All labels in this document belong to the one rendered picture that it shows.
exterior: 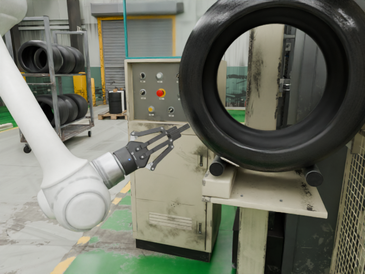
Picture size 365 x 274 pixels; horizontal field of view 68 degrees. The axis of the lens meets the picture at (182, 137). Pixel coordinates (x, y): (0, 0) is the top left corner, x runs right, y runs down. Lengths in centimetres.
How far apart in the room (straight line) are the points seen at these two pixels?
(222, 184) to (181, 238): 104
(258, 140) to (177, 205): 84
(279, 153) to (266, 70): 44
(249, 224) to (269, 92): 61
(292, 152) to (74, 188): 57
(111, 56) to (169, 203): 919
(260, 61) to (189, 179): 83
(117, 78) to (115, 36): 147
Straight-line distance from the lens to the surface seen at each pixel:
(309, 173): 85
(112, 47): 1064
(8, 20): 96
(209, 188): 88
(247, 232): 137
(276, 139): 108
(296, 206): 90
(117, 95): 719
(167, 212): 179
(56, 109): 427
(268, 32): 117
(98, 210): 53
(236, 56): 987
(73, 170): 56
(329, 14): 80
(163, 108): 164
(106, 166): 72
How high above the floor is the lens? 119
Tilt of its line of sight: 13 degrees down
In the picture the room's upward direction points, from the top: straight up
